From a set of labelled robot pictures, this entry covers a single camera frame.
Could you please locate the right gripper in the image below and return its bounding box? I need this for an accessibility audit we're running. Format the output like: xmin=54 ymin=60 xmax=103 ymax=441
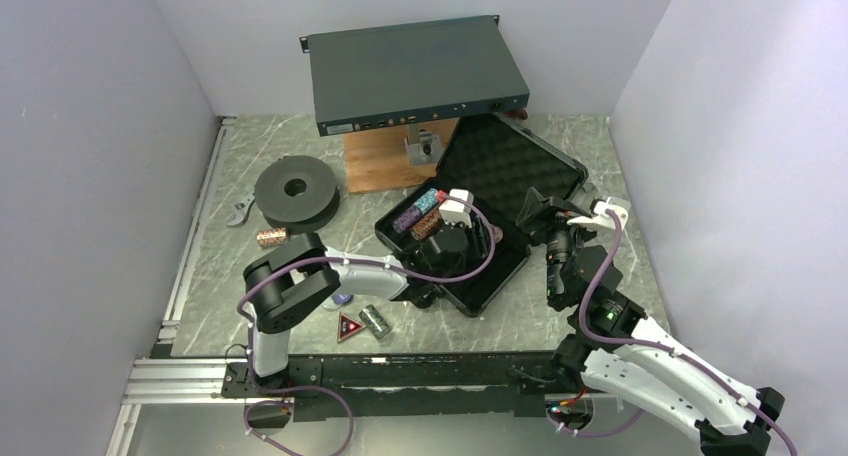
xmin=515 ymin=187 xmax=602 ymax=303

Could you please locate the black poker set case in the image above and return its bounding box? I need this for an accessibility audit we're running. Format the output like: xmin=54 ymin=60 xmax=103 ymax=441
xmin=375 ymin=113 xmax=588 ymax=317

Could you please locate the green blue chip stack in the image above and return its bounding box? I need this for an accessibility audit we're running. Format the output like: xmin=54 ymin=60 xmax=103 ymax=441
xmin=359 ymin=305 xmax=392 ymax=340

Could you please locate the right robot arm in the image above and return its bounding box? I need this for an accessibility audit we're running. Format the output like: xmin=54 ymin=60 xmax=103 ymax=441
xmin=517 ymin=188 xmax=791 ymax=455

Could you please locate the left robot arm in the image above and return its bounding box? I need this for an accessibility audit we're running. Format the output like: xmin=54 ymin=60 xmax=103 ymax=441
xmin=236 ymin=221 xmax=498 ymax=396

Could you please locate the brown orange chip stack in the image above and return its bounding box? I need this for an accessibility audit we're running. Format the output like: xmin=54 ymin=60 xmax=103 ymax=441
xmin=410 ymin=208 xmax=443 ymax=241

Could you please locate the light blue chip stack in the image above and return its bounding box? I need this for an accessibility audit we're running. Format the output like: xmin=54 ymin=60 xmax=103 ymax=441
xmin=413 ymin=188 xmax=441 ymax=215

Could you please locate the purple poker chip stack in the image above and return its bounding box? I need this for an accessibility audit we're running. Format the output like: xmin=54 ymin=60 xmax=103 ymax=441
xmin=392 ymin=206 xmax=422 ymax=233

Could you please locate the wooden board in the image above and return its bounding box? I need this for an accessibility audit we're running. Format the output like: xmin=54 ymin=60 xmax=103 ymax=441
xmin=343 ymin=126 xmax=436 ymax=194

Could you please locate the blue small blind button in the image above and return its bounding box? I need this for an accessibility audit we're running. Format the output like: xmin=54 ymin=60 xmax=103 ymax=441
xmin=331 ymin=294 xmax=353 ymax=305

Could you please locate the red black triangle token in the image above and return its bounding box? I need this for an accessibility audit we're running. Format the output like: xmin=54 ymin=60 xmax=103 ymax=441
xmin=337 ymin=313 xmax=366 ymax=343

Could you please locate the black filament spool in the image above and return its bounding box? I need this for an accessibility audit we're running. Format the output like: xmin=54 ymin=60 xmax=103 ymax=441
xmin=254 ymin=155 xmax=341 ymax=234

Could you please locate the grey rack server box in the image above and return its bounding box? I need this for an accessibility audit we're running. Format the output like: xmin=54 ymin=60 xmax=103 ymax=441
xmin=300 ymin=15 xmax=530 ymax=136

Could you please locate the silver wrench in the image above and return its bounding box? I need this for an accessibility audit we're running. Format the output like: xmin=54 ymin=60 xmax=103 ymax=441
xmin=225 ymin=192 xmax=255 ymax=228

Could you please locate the grey metal stand bracket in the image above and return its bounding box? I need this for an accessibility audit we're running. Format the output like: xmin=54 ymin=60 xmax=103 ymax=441
xmin=404 ymin=124 xmax=444 ymax=166

